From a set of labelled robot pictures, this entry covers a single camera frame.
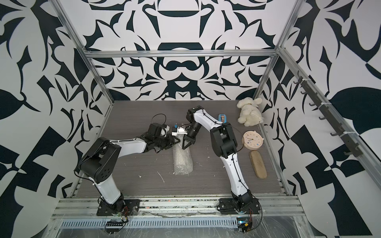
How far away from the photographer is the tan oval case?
845 millimetres

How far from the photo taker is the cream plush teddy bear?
1020 mm

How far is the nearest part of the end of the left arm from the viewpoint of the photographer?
0.75m

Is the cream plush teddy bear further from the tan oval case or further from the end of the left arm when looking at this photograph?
the end of the left arm
